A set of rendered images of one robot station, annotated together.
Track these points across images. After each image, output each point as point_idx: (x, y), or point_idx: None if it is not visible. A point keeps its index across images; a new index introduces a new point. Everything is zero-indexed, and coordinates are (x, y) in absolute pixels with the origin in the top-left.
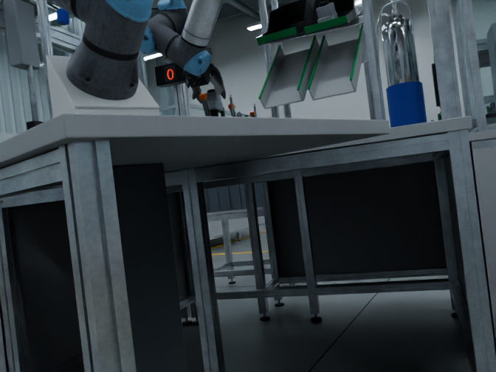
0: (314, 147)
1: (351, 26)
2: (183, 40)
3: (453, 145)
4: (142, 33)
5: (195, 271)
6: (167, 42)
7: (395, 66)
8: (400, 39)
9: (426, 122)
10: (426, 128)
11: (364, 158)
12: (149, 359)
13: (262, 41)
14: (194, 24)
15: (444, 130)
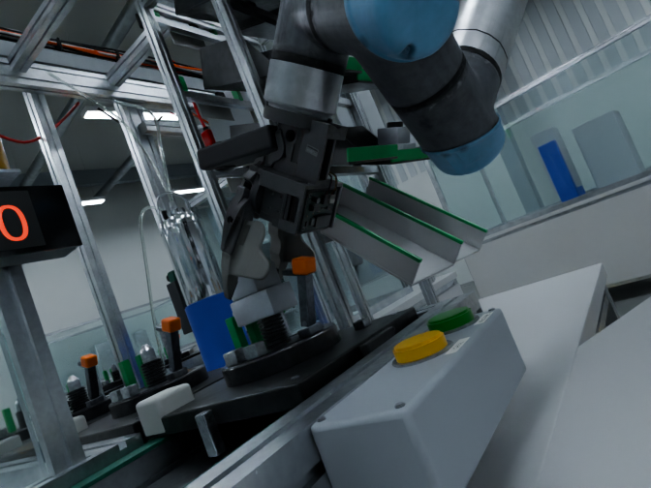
0: (596, 321)
1: (367, 174)
2: (490, 62)
3: (608, 296)
4: None
5: None
6: (459, 46)
7: (205, 272)
8: (202, 237)
9: (600, 272)
10: (603, 279)
11: (603, 327)
12: None
13: (356, 157)
14: (511, 34)
15: (605, 279)
